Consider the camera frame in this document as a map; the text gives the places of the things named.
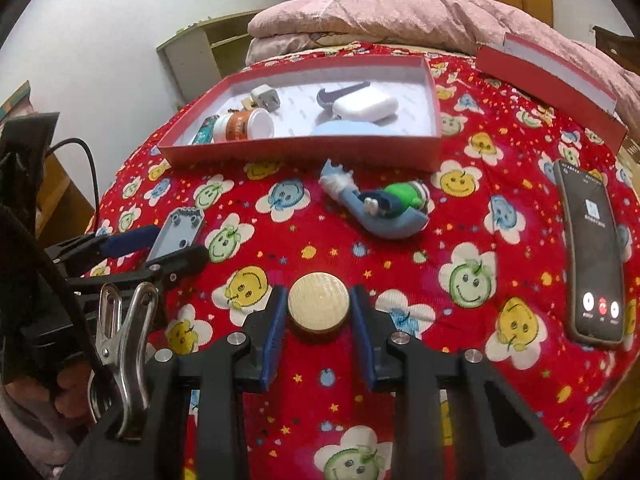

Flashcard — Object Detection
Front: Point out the blue green toy figure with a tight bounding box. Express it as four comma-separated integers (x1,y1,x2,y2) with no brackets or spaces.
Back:
319,159,431,240

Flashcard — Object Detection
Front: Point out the black cable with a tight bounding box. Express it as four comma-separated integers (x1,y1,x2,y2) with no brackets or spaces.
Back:
45,136,101,221

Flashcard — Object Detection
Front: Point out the red smiley flower bedspread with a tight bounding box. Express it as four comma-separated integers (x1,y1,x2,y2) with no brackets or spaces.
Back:
100,51,639,479

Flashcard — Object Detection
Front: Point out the white earbuds case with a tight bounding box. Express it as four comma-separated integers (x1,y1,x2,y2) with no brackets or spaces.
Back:
332,84,399,122

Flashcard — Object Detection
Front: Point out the round wooden disc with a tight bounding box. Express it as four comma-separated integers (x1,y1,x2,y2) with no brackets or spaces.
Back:
288,272,350,334

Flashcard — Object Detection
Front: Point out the grey plastic building plate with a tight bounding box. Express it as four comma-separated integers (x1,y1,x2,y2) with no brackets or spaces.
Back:
146,207,205,263

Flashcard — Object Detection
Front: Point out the white USB wall charger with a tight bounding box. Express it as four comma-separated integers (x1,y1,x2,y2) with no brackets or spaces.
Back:
250,84,281,113

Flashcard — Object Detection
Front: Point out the light blue round lid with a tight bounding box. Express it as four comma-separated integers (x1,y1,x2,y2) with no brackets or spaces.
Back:
310,119,398,136

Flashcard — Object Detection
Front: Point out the dark wooden headboard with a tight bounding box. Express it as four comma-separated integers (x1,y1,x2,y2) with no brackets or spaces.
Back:
592,26,640,75

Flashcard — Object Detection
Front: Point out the black smartphone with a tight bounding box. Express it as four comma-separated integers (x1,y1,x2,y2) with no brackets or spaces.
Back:
553,159,625,347

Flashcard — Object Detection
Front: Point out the red shallow box tray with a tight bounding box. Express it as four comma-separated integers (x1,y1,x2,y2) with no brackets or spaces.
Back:
157,54,442,172

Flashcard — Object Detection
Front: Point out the pink folded quilt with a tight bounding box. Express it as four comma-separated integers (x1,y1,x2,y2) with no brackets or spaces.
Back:
245,0,639,139

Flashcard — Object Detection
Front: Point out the metal spring clamp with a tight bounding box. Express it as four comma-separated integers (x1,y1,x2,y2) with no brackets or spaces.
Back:
88,282,158,440

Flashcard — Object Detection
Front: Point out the white orange pill bottle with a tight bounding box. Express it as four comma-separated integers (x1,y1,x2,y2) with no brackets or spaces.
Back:
213,108,274,143

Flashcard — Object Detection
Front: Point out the beige wooden shelf unit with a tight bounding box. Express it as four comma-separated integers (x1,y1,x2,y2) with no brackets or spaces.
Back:
156,10,259,103

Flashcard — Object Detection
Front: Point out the red box lid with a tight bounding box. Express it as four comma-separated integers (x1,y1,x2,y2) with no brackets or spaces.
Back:
476,32,627,152

